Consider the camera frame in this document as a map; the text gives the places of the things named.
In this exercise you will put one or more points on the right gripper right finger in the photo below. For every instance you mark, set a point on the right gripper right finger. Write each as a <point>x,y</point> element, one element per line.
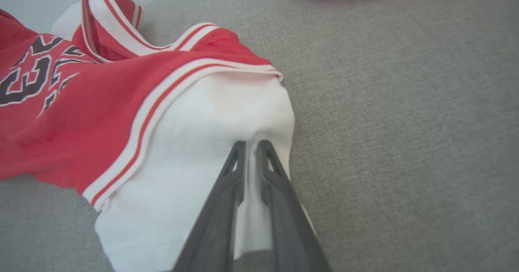
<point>288,223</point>

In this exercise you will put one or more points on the red jersey with black lettering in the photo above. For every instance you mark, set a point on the red jersey with black lettering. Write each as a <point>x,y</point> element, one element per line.
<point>81,122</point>

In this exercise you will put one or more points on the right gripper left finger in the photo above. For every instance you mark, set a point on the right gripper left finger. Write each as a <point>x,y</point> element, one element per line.
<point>219,223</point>

